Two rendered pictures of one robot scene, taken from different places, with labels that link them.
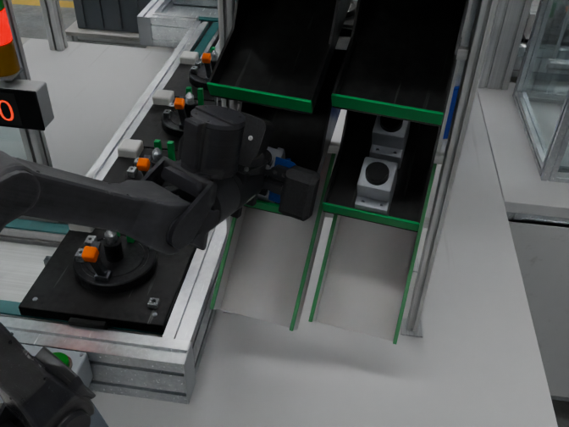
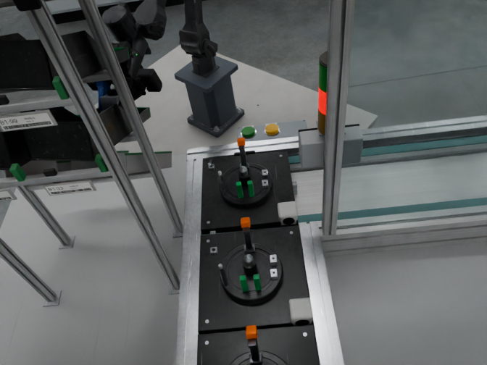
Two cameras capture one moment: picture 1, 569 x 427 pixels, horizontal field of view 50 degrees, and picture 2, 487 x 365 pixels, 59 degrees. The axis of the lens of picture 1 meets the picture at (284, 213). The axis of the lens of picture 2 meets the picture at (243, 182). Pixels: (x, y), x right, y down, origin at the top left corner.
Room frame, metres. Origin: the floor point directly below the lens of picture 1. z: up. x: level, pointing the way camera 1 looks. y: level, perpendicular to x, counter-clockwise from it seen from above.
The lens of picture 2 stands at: (1.50, 0.27, 1.84)
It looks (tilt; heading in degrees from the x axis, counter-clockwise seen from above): 49 degrees down; 179
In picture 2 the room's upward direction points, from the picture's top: 10 degrees counter-clockwise
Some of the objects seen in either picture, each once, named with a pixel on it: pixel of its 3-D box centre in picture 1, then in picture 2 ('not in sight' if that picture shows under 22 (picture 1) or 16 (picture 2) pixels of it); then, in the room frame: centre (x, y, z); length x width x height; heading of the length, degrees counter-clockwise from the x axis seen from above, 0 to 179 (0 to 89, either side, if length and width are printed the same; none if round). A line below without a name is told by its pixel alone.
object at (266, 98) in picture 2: not in sight; (207, 129); (0.37, 0.20, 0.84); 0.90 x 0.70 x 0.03; 41
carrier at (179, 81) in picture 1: (214, 63); not in sight; (1.50, 0.20, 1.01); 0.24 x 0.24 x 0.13; 83
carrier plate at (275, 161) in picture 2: (117, 268); (246, 189); (0.76, 0.29, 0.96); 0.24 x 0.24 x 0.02; 83
